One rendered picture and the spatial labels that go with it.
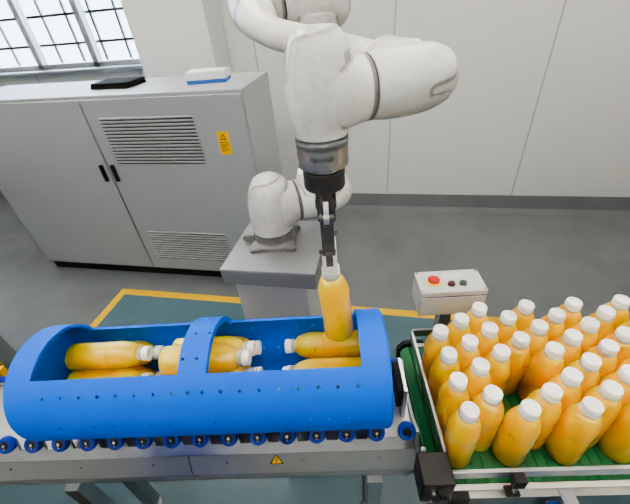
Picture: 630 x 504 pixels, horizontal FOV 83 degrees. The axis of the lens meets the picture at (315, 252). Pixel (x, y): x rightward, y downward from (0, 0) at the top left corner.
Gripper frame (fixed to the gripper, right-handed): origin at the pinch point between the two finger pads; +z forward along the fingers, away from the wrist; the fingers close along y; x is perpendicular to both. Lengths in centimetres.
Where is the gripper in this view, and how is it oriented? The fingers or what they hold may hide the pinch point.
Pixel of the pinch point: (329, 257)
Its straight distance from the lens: 74.8
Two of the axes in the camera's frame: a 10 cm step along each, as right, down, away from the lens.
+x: 10.0, -0.6, -0.6
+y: -0.1, 6.0, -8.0
